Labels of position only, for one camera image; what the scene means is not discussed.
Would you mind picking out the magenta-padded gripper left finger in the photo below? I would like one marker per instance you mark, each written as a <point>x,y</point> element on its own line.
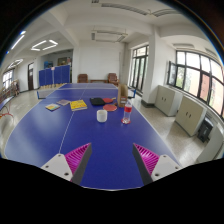
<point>58,165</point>

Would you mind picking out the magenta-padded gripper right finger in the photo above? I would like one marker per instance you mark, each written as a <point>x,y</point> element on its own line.
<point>164,165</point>

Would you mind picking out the clear red-labelled drink bottle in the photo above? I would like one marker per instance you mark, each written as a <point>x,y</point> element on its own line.
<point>127,113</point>

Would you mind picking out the black waste bin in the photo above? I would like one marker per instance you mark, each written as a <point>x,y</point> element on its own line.
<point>205,130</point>

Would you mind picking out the beige two-door cabinet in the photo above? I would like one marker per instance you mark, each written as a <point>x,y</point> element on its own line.
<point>168,100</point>
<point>190,115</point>

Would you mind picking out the small colourful booklet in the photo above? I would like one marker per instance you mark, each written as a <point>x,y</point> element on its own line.
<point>52,107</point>

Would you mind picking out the small grey booklet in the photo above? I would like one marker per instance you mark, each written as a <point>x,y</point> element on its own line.
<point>63,102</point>

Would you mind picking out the yellow book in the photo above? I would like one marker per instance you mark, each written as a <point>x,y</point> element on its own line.
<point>78,105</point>

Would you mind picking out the white ceramic mug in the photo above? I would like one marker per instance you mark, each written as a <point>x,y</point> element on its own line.
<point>102,116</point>

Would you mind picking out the black zipped pouch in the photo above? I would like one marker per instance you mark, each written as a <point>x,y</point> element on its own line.
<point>96,101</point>

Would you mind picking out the red table tennis paddle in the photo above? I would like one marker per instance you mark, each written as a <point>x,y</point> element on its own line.
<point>108,100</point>
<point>110,107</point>

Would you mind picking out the blue table with red legs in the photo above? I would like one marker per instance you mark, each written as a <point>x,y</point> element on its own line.
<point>4,104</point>

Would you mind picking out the brown cardboard box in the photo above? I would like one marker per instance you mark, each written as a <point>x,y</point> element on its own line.
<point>122,93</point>

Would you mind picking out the blue folded partition panels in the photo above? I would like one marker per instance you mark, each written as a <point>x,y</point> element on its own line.
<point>55,76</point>

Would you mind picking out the brown armchair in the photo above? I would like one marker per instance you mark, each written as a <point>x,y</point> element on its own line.
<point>82,78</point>
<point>112,78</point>

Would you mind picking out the dark wooden door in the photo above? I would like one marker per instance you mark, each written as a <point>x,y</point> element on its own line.
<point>31,76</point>

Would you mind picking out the large black-framed window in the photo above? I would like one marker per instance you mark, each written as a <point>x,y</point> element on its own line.
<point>196,78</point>

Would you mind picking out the tall black-framed glazed doors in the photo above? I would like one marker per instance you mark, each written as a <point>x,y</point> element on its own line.
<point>139,68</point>

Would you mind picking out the ceiling lights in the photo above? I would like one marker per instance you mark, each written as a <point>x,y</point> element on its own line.
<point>44,45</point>

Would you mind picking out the ceiling air conditioner unit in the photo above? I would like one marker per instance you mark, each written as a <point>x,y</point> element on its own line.
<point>109,36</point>

